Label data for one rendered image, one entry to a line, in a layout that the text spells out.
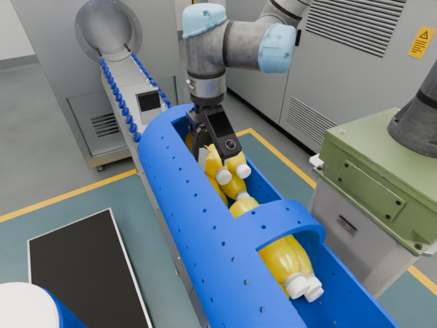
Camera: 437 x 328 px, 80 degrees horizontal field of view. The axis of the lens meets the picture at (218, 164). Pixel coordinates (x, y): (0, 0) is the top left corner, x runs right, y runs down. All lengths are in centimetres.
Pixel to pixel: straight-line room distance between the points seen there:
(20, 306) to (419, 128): 87
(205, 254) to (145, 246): 144
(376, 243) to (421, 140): 25
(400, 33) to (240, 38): 151
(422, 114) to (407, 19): 127
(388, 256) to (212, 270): 43
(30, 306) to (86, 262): 111
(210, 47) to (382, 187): 41
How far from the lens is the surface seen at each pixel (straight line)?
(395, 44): 192
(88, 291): 171
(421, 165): 63
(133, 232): 200
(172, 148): 63
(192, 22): 48
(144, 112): 123
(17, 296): 74
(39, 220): 236
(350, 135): 63
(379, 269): 79
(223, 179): 67
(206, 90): 52
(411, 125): 66
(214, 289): 47
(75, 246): 189
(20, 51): 514
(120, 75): 178
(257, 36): 46
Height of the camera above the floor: 160
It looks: 43 degrees down
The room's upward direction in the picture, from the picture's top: straight up
